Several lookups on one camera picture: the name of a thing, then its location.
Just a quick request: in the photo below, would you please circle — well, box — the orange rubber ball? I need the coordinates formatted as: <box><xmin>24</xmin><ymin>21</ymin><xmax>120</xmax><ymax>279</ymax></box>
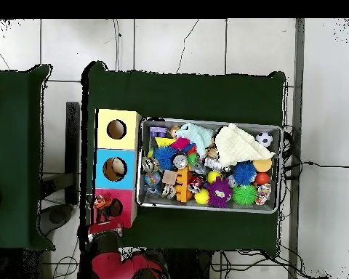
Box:
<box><xmin>254</xmin><ymin>171</ymin><xmax>270</xmax><ymax>186</ymax></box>

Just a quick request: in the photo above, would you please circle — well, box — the cream knitted cloth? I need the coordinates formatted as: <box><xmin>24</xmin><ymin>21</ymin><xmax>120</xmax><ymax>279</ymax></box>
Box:
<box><xmin>214</xmin><ymin>123</ymin><xmax>276</xmax><ymax>168</ymax></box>

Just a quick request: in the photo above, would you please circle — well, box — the green spiky rubber ball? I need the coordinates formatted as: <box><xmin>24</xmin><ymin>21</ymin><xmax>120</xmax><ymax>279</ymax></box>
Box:
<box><xmin>231</xmin><ymin>184</ymin><xmax>257</xmax><ymax>206</ymax></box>

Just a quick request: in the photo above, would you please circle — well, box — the yellow cheese wedge toy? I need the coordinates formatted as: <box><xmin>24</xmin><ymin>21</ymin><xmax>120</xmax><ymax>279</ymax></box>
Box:
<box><xmin>154</xmin><ymin>137</ymin><xmax>178</xmax><ymax>147</ymax></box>

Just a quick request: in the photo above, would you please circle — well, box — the green cloth side table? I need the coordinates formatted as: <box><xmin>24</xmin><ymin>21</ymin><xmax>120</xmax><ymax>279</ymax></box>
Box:
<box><xmin>0</xmin><ymin>64</ymin><xmax>56</xmax><ymax>251</ymax></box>

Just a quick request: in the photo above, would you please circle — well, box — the blue spiky rubber ball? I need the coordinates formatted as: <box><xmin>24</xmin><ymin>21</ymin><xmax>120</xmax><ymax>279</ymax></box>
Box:
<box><xmin>153</xmin><ymin>145</ymin><xmax>178</xmax><ymax>171</ymax></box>
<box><xmin>231</xmin><ymin>160</ymin><xmax>257</xmax><ymax>186</ymax></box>

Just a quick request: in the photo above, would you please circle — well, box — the purple spiky monster toy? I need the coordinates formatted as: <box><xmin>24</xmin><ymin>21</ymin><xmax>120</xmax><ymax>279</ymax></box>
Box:
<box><xmin>204</xmin><ymin>177</ymin><xmax>234</xmax><ymax>209</ymax></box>

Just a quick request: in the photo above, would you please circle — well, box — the mint knitted cloth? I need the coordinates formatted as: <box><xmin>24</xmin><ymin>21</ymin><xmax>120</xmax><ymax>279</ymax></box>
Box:
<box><xmin>175</xmin><ymin>122</ymin><xmax>214</xmax><ymax>159</ymax></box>

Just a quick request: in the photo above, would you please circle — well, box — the small soccer ball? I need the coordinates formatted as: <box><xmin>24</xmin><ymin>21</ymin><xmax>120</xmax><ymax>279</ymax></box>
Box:
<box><xmin>254</xmin><ymin>131</ymin><xmax>273</xmax><ymax>147</ymax></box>

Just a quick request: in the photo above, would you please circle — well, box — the orange building block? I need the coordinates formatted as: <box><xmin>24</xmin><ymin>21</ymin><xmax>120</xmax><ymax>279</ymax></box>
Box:
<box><xmin>174</xmin><ymin>166</ymin><xmax>193</xmax><ymax>203</ymax></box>

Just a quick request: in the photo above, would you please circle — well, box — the shallow metal mesh bin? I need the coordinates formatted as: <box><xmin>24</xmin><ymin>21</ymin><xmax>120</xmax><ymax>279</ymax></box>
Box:
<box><xmin>136</xmin><ymin>117</ymin><xmax>283</xmax><ymax>214</ymax></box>

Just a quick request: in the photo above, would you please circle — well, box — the black power cable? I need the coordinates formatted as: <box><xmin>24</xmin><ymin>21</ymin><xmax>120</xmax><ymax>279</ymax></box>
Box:
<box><xmin>281</xmin><ymin>124</ymin><xmax>349</xmax><ymax>181</ymax></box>

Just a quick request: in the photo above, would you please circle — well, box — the dark green table cloth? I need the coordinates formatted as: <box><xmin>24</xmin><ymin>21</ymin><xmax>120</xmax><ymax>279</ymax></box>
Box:
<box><xmin>79</xmin><ymin>61</ymin><xmax>287</xmax><ymax>258</ymax></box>

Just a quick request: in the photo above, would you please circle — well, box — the orange striped tiger plush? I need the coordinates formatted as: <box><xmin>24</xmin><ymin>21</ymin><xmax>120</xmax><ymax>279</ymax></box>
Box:
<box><xmin>92</xmin><ymin>193</ymin><xmax>124</xmax><ymax>223</ymax></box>

